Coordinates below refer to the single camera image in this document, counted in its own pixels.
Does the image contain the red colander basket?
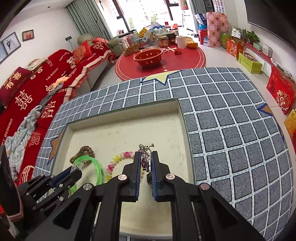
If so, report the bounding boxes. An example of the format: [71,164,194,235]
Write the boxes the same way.
[133,49,163,68]

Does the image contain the brown wooden bead bracelet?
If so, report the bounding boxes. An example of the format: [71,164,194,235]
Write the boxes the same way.
[70,145,95,166]

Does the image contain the orange red gift bag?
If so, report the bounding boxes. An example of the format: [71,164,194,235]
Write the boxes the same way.
[226,39,243,60]

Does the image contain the potted green plant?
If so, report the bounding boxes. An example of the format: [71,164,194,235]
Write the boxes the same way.
[242,29,260,45]

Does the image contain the red wedding sofa cover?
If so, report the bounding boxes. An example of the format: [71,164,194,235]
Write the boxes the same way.
[1,41,115,185]

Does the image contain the light blue floral cloth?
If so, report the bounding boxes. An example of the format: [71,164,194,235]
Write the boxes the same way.
[4,82,63,182]

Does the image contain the small red framed picture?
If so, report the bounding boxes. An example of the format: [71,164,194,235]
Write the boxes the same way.
[22,30,35,42]

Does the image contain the green curtain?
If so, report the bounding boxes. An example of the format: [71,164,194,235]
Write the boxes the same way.
[65,0,113,40]

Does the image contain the green cardboard box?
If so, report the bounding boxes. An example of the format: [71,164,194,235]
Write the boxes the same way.
[238,53,262,74]

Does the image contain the red embroidered cushion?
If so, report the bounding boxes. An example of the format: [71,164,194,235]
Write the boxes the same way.
[73,40,92,65]

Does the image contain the grey grid star rug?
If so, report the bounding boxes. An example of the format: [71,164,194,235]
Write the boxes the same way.
[33,67,293,240]

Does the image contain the green translucent bangle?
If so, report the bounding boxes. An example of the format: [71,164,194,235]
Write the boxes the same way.
[69,156,105,194]

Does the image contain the yellow red gift box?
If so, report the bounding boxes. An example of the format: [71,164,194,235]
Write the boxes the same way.
[284,109,296,150]

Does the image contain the pink crystal keychain charm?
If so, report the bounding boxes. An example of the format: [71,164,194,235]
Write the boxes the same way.
[138,144,154,173]

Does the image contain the framed wedding photo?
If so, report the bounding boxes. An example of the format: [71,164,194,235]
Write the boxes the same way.
[3,32,21,55]

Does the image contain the red floral wrapped box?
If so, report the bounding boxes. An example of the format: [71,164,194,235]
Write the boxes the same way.
[207,12,228,48]

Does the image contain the teal jewelry tray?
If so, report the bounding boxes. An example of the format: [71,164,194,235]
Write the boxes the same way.
[50,99,195,240]

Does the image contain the pink yellow bead bracelet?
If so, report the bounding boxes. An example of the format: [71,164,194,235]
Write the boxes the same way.
[105,151,136,181]

